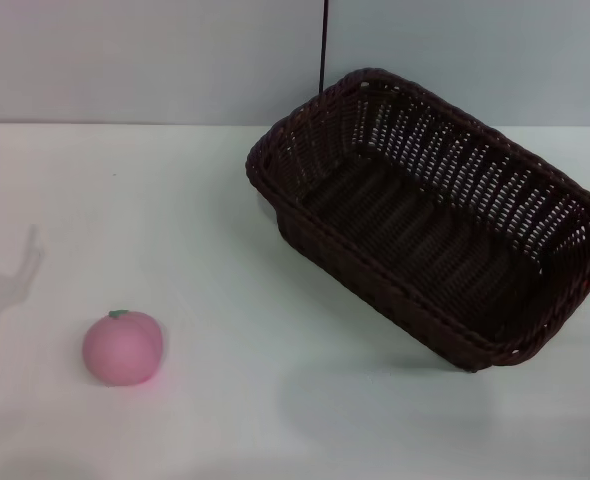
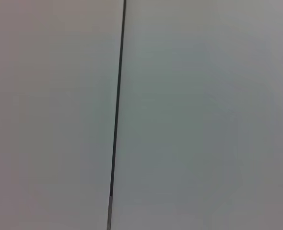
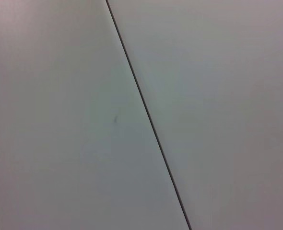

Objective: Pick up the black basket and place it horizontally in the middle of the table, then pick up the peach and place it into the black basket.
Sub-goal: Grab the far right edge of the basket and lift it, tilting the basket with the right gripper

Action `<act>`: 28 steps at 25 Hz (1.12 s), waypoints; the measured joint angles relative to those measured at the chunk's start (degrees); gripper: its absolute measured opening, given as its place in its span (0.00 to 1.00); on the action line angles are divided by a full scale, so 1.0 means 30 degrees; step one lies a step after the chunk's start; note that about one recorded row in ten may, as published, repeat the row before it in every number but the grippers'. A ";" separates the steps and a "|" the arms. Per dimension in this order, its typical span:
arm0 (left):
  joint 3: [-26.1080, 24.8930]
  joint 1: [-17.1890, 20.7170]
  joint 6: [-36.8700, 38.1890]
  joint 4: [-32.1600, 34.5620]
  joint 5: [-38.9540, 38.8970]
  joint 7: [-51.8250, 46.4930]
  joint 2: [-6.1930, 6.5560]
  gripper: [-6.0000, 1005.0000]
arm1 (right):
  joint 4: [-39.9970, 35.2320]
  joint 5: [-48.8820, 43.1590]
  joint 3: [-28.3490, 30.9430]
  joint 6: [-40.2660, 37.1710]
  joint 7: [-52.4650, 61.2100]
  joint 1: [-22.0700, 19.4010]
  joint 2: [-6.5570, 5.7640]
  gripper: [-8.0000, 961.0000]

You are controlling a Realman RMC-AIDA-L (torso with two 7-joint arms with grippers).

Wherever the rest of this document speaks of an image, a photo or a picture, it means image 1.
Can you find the black vertical wall strip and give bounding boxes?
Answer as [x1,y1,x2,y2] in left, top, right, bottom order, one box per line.
[317,0,331,94]

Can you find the dark brown woven basket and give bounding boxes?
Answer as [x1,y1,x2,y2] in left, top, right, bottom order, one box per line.
[245,67,590,374]

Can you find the pink toy peach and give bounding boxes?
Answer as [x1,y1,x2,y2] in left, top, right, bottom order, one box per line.
[81,308,165,387]

